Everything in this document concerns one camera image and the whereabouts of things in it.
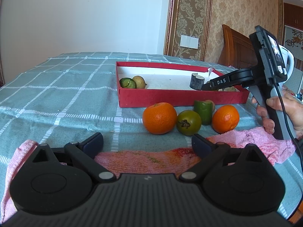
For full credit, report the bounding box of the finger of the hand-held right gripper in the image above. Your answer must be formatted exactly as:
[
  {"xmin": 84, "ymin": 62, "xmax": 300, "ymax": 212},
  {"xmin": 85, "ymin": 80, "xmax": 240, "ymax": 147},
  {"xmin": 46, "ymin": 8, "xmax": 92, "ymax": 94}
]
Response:
[{"xmin": 201, "ymin": 80, "xmax": 216, "ymax": 91}]

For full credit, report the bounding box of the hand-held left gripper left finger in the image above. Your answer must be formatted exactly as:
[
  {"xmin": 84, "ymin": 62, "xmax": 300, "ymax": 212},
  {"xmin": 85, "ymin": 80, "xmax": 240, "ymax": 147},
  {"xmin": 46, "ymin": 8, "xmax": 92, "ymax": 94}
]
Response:
[{"xmin": 31, "ymin": 132, "xmax": 116, "ymax": 183}]

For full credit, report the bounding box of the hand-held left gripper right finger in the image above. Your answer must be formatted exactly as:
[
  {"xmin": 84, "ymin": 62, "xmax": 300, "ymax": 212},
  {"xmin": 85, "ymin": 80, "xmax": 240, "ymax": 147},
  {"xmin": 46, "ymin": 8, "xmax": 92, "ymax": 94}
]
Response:
[{"xmin": 179, "ymin": 134, "xmax": 273, "ymax": 182}]

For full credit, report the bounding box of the dark sugarcane piece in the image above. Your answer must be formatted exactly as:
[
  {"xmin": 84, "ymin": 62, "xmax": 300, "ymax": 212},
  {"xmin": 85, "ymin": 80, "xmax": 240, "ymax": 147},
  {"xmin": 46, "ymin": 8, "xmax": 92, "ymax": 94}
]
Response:
[{"xmin": 189, "ymin": 73, "xmax": 205, "ymax": 91}]

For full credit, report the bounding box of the green tomato with dark calyx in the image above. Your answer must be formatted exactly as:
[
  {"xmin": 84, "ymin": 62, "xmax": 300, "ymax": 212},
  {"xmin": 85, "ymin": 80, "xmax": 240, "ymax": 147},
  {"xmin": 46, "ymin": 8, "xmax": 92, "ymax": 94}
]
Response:
[{"xmin": 176, "ymin": 110, "xmax": 202, "ymax": 136}]

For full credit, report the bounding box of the red cardboard box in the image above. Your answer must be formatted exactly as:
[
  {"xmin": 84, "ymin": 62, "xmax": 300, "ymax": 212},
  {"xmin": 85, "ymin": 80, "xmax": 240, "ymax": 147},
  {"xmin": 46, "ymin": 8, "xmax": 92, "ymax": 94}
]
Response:
[{"xmin": 116, "ymin": 61, "xmax": 250, "ymax": 108}]

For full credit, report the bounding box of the small orange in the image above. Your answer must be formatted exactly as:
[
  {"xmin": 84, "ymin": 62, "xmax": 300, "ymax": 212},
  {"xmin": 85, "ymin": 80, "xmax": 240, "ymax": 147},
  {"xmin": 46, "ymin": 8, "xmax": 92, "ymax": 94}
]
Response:
[{"xmin": 212, "ymin": 105, "xmax": 240, "ymax": 134}]

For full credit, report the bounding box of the large orange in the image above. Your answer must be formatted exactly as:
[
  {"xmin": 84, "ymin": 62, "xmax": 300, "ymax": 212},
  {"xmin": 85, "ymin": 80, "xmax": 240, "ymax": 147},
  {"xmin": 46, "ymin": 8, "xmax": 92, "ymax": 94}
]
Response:
[{"xmin": 142, "ymin": 102, "xmax": 178, "ymax": 135}]

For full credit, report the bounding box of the small yellowish round fruit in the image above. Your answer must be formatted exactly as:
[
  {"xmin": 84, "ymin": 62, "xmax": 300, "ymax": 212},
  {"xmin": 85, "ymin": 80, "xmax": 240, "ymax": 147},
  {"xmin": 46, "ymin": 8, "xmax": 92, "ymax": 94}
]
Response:
[{"xmin": 132, "ymin": 75, "xmax": 148, "ymax": 89}]

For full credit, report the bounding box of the dark green cucumber piece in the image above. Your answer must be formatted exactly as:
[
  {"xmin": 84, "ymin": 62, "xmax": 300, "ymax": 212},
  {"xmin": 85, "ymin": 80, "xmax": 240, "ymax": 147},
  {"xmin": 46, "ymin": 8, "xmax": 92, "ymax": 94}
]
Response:
[{"xmin": 119, "ymin": 77, "xmax": 136, "ymax": 89}]

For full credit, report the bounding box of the person's right hand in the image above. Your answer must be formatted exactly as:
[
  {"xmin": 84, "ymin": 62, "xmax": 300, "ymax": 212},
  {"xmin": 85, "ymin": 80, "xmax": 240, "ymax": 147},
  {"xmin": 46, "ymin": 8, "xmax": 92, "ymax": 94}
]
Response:
[{"xmin": 251, "ymin": 91, "xmax": 303, "ymax": 140}]

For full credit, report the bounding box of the white kettle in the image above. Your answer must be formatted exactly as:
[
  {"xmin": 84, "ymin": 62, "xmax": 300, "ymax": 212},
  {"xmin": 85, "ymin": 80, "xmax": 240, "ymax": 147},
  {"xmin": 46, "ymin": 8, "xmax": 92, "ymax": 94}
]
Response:
[{"xmin": 279, "ymin": 44, "xmax": 295, "ymax": 82}]

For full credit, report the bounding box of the wooden headboard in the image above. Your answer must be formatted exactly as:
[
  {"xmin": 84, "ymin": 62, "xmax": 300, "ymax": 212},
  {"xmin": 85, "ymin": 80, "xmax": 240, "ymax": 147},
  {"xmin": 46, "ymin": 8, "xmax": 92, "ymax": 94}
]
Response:
[{"xmin": 218, "ymin": 24, "xmax": 258, "ymax": 70}]

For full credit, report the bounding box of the wooden wardrobe with floral panel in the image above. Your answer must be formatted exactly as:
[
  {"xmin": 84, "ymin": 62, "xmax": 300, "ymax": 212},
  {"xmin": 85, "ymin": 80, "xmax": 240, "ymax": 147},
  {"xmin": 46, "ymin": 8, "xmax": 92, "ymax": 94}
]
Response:
[{"xmin": 283, "ymin": 2, "xmax": 303, "ymax": 71}]

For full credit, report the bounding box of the pink towel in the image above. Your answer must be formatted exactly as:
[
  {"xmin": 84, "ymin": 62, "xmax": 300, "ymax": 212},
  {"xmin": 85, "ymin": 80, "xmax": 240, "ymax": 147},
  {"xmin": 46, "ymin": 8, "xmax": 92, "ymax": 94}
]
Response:
[{"xmin": 0, "ymin": 126, "xmax": 296, "ymax": 220}]

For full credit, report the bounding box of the teal checkered tablecloth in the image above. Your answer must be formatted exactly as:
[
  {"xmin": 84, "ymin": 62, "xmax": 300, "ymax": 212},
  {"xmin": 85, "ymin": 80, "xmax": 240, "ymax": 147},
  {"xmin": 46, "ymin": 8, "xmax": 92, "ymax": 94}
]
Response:
[{"xmin": 0, "ymin": 51, "xmax": 303, "ymax": 220}]

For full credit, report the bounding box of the gold framed wallpaper panel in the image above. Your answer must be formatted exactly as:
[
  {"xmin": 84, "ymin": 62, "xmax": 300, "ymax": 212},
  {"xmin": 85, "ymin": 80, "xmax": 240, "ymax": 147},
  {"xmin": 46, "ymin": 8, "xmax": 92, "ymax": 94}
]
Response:
[{"xmin": 163, "ymin": 0, "xmax": 213, "ymax": 61}]

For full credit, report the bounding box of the white wall switch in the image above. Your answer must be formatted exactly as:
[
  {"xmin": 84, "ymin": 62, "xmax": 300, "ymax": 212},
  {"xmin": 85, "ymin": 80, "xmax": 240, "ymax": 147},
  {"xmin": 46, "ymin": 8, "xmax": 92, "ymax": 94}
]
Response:
[{"xmin": 180, "ymin": 35, "xmax": 200, "ymax": 49}]

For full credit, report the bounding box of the black cable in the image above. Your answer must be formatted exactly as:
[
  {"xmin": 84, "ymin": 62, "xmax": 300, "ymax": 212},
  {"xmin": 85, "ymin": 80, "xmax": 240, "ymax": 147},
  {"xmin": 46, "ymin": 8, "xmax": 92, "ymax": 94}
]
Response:
[{"xmin": 270, "ymin": 76, "xmax": 303, "ymax": 171}]

